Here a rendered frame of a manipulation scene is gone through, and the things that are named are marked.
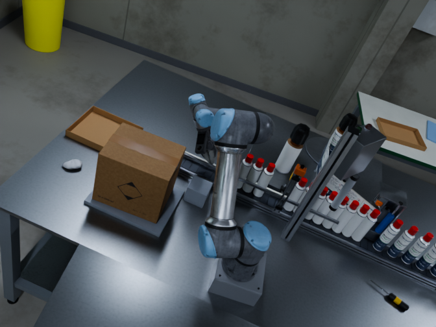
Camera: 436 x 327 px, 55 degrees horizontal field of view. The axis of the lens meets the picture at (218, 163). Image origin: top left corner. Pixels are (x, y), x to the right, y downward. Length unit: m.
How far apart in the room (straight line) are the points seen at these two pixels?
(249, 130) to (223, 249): 0.43
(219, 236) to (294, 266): 0.59
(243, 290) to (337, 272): 0.55
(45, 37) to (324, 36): 2.66
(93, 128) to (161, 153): 0.61
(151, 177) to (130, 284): 0.42
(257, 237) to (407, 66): 3.37
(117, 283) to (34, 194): 0.55
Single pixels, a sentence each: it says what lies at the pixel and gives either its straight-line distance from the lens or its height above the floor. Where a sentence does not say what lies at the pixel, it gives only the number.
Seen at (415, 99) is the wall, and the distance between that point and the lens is 4.84.
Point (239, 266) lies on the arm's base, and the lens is 1.64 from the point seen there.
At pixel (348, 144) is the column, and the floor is 1.45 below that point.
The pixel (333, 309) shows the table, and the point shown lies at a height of 0.83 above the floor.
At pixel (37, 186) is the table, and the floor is 0.83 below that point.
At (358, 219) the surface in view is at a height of 1.01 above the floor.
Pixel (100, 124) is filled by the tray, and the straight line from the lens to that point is 2.31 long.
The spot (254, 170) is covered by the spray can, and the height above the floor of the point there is 1.03.
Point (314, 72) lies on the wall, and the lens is 4.56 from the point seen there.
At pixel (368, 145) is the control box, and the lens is 1.70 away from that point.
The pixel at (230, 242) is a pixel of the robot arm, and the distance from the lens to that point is 1.51.
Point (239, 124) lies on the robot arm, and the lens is 1.43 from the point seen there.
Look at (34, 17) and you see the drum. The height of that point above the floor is 0.35.
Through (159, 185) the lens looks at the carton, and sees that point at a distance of 1.69.
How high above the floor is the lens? 2.27
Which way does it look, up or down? 39 degrees down
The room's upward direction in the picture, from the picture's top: 22 degrees clockwise
